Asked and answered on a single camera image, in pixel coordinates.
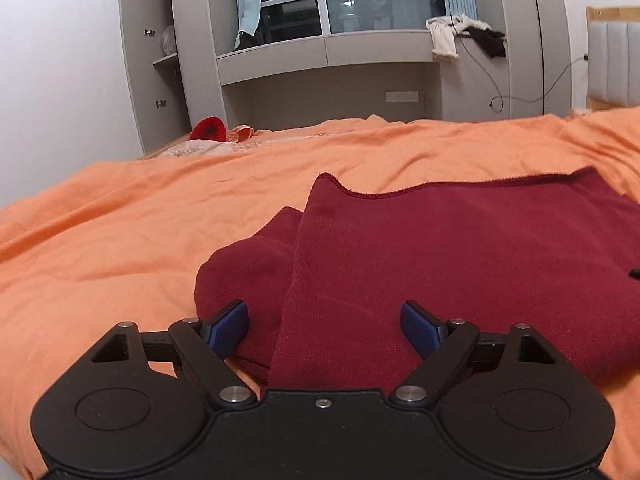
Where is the dark red knit sweater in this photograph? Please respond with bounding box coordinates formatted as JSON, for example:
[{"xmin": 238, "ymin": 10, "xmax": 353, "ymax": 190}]
[{"xmin": 194, "ymin": 168, "xmax": 639, "ymax": 390}]

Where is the orange duvet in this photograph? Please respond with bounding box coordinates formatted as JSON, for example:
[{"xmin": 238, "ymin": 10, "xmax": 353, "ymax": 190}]
[{"xmin": 1, "ymin": 108, "xmax": 639, "ymax": 479}]

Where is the patterned pink bed sheet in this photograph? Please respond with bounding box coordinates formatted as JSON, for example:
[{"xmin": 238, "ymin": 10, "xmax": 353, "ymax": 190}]
[{"xmin": 148, "ymin": 125, "xmax": 347, "ymax": 159}]

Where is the red cloth item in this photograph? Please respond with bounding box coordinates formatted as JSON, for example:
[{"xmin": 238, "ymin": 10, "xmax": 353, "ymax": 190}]
[{"xmin": 190, "ymin": 116, "xmax": 227, "ymax": 142}]

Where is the padded grey wooden headboard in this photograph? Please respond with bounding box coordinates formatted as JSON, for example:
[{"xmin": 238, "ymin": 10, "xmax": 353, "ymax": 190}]
[{"xmin": 587, "ymin": 6, "xmax": 640, "ymax": 110}]

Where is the grey wardrobe with open door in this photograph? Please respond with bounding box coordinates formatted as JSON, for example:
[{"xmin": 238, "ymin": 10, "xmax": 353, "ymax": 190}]
[{"xmin": 119, "ymin": 0, "xmax": 218, "ymax": 154}]

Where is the grey window desk unit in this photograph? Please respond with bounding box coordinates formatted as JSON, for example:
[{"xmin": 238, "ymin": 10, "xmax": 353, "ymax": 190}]
[{"xmin": 216, "ymin": 30, "xmax": 442, "ymax": 129}]

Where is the black garment on ledge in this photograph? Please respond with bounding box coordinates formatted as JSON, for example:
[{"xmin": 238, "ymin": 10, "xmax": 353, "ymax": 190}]
[{"xmin": 466, "ymin": 27, "xmax": 506, "ymax": 58}]

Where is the tall grey wardrobe right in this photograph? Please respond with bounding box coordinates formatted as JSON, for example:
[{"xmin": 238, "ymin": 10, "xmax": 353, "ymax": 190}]
[{"xmin": 439, "ymin": 0, "xmax": 572, "ymax": 122}]

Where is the white item on shelf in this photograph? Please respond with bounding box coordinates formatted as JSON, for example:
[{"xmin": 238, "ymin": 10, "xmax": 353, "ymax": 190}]
[{"xmin": 160, "ymin": 25, "xmax": 177, "ymax": 56}]

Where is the white garment on ledge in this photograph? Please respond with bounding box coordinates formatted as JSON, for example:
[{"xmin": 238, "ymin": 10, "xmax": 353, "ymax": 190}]
[{"xmin": 425, "ymin": 14, "xmax": 491, "ymax": 61}]

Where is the black charging cable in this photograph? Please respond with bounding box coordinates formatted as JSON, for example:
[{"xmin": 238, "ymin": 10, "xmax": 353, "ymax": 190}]
[{"xmin": 456, "ymin": 34, "xmax": 590, "ymax": 114}]

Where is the white wall socket plate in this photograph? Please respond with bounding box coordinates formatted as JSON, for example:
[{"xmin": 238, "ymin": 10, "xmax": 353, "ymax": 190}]
[{"xmin": 385, "ymin": 90, "xmax": 420, "ymax": 104}]

